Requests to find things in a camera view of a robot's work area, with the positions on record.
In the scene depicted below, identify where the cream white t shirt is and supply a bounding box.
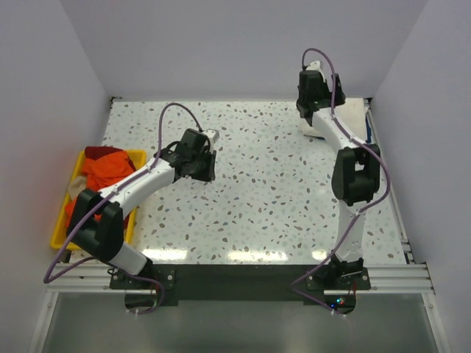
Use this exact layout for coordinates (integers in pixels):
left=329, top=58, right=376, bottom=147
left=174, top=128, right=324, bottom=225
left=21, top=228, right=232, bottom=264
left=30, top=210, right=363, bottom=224
left=299, top=98, right=369, bottom=141

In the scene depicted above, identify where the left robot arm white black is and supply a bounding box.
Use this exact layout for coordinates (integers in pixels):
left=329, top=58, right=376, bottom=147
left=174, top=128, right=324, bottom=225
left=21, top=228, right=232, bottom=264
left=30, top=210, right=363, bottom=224
left=67, top=129, right=219, bottom=288

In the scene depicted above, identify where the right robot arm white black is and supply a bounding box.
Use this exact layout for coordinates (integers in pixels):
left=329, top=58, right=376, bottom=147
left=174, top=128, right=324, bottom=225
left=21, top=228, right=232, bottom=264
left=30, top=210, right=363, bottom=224
left=297, top=66, right=380, bottom=289

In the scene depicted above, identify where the folded blue t shirt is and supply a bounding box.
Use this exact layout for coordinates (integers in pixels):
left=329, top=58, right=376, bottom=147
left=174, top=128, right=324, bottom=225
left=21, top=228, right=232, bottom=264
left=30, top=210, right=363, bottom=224
left=313, top=109, right=371, bottom=147

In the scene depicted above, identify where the orange t shirt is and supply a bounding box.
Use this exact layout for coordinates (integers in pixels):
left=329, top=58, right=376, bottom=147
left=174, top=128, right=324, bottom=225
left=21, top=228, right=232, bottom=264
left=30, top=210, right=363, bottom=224
left=65, top=150, right=136, bottom=228

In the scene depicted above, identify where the dark red t shirt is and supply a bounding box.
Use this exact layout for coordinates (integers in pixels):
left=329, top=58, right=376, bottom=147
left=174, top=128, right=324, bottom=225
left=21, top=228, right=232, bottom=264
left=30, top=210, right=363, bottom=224
left=84, top=146, right=121, bottom=160

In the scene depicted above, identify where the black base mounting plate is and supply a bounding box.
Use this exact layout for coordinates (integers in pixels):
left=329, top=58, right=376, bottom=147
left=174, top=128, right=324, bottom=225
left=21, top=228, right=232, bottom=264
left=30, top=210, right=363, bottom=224
left=108, top=264, right=372, bottom=310

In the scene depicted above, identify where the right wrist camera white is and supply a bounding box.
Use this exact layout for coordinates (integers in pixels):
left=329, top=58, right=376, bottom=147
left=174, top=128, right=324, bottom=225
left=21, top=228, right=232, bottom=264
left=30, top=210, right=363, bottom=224
left=304, top=60, right=326, bottom=82

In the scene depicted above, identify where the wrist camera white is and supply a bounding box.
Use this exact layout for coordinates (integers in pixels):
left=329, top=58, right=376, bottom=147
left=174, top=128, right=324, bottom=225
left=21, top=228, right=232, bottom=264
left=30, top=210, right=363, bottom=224
left=203, top=129, right=220, bottom=145
left=304, top=60, right=326, bottom=82

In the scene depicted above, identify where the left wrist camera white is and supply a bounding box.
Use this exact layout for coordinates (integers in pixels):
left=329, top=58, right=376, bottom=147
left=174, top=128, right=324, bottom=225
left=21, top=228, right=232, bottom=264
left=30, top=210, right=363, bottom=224
left=203, top=129, right=220, bottom=145

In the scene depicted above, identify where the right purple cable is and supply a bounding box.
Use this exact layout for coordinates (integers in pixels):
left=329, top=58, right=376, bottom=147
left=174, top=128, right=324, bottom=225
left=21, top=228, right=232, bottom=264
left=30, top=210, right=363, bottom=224
left=289, top=47, right=393, bottom=308

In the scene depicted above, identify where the purple cable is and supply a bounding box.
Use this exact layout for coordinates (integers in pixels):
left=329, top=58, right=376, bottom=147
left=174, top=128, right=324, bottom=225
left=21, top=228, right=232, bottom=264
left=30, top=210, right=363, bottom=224
left=43, top=102, right=203, bottom=315
left=289, top=47, right=393, bottom=308

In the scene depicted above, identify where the aluminium frame rail front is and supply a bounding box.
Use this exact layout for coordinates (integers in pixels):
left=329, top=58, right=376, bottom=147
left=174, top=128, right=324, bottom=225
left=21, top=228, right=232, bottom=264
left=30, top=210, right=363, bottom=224
left=46, top=263, right=435, bottom=294

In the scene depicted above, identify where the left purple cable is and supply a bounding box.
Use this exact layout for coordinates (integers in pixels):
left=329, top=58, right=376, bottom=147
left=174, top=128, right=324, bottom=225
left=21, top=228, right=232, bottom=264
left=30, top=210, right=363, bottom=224
left=43, top=102, right=203, bottom=315

